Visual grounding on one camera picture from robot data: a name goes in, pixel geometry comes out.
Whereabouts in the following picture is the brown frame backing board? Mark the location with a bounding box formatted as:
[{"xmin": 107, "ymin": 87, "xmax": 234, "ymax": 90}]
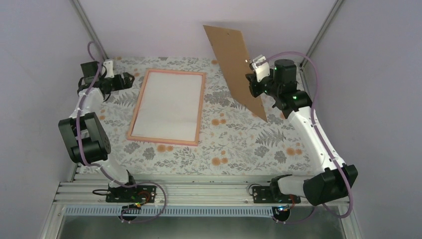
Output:
[{"xmin": 203, "ymin": 25, "xmax": 268, "ymax": 122}]

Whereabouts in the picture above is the pink wooden picture frame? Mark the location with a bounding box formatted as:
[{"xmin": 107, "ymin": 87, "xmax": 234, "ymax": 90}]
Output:
[{"xmin": 126, "ymin": 68, "xmax": 208, "ymax": 147}]

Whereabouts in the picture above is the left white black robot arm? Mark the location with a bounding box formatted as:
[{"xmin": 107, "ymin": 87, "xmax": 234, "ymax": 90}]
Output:
[{"xmin": 58, "ymin": 59, "xmax": 139, "ymax": 202}]

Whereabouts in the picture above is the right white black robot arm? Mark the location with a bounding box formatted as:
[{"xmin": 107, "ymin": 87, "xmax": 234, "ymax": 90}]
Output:
[{"xmin": 246, "ymin": 56, "xmax": 358, "ymax": 206}]

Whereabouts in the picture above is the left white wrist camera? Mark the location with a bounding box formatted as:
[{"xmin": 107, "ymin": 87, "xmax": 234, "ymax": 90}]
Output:
[{"xmin": 102, "ymin": 59, "xmax": 114, "ymax": 78}]

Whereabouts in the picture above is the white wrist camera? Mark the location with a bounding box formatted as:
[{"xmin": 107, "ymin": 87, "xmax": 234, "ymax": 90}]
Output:
[
  {"xmin": 250, "ymin": 55, "xmax": 270, "ymax": 82},
  {"xmin": 102, "ymin": 59, "xmax": 114, "ymax": 78}
]

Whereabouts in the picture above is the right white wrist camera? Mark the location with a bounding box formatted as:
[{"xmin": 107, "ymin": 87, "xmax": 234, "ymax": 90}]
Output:
[{"xmin": 250, "ymin": 55, "xmax": 270, "ymax": 82}]

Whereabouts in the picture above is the aluminium mounting rail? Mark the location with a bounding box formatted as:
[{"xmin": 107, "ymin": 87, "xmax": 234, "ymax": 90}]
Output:
[{"xmin": 53, "ymin": 174, "xmax": 351, "ymax": 207}]

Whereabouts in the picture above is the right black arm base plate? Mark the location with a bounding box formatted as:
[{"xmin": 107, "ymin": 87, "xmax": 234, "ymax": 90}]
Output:
[{"xmin": 251, "ymin": 186, "xmax": 301, "ymax": 204}]

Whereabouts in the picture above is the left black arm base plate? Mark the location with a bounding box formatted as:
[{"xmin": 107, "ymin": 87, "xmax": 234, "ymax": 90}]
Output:
[{"xmin": 106, "ymin": 185, "xmax": 157, "ymax": 204}]

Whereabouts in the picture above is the grey slotted cable duct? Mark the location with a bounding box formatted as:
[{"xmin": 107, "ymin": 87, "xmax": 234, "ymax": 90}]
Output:
[{"xmin": 63, "ymin": 205, "xmax": 273, "ymax": 217}]

